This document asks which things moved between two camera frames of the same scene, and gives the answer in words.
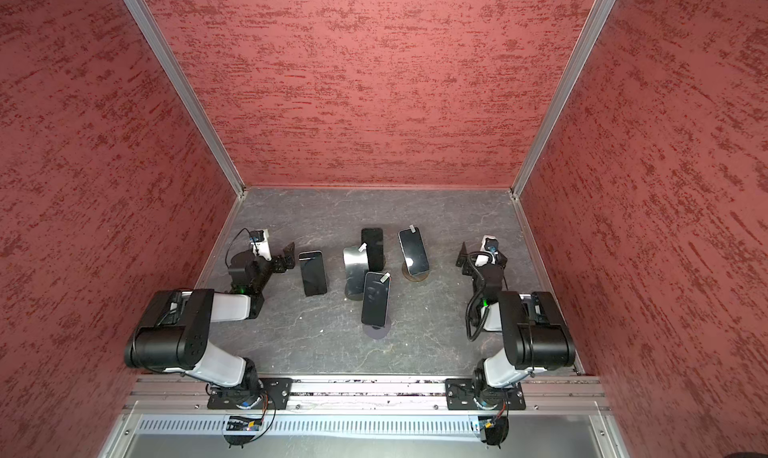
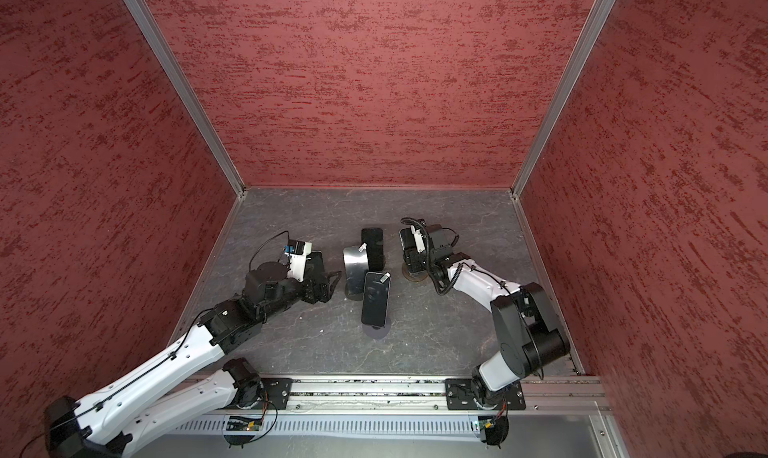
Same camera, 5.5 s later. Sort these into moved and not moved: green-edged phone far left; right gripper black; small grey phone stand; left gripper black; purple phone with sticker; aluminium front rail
Moved: right gripper black; left gripper black
Not moved: aluminium front rail; small grey phone stand; purple phone with sticker; green-edged phone far left
